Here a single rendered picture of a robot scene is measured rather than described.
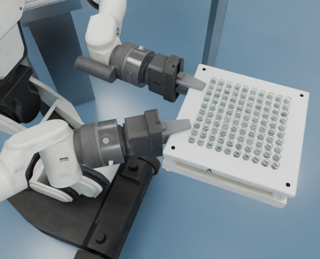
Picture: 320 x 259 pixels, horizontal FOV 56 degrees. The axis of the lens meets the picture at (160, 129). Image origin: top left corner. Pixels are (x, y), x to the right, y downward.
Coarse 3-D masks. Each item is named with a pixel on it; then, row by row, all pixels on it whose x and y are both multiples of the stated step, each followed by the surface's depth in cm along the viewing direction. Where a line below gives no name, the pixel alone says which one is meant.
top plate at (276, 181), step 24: (216, 72) 67; (192, 96) 64; (264, 96) 64; (192, 120) 61; (240, 120) 61; (288, 120) 61; (168, 144) 58; (192, 144) 58; (216, 144) 58; (264, 144) 58; (288, 144) 58; (216, 168) 55; (240, 168) 55; (264, 168) 55; (288, 168) 55; (288, 192) 53
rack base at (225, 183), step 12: (168, 168) 62; (180, 168) 60; (192, 168) 60; (204, 180) 60; (216, 180) 59; (228, 180) 59; (240, 192) 59; (252, 192) 57; (264, 192) 57; (276, 204) 57
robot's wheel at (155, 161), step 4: (124, 156) 157; (128, 156) 154; (148, 156) 152; (144, 160) 151; (148, 160) 151; (152, 160) 152; (156, 160) 154; (152, 164) 152; (156, 164) 154; (160, 164) 158; (152, 168) 155; (156, 168) 154; (152, 172) 160; (156, 172) 158
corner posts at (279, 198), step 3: (168, 159) 59; (171, 159) 58; (168, 162) 60; (171, 162) 60; (174, 162) 60; (273, 195) 57; (276, 195) 56; (279, 195) 55; (276, 198) 56; (279, 198) 56; (282, 198) 55; (285, 198) 56
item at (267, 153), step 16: (224, 96) 64; (240, 96) 64; (208, 112) 62; (240, 112) 61; (256, 112) 62; (272, 112) 62; (208, 128) 59; (224, 128) 58; (240, 128) 58; (256, 128) 59; (272, 128) 59; (240, 144) 58; (256, 144) 57; (272, 144) 57
